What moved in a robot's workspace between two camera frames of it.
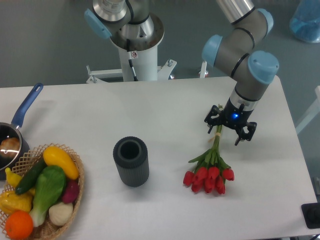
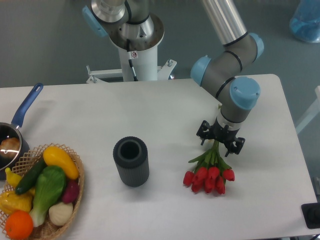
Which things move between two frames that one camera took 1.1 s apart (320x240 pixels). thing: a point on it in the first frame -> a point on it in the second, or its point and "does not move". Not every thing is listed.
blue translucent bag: x=305 y=23 does not move
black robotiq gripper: x=234 y=115 -> x=224 y=134
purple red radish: x=72 y=192 does not move
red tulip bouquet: x=211 y=172 does not move
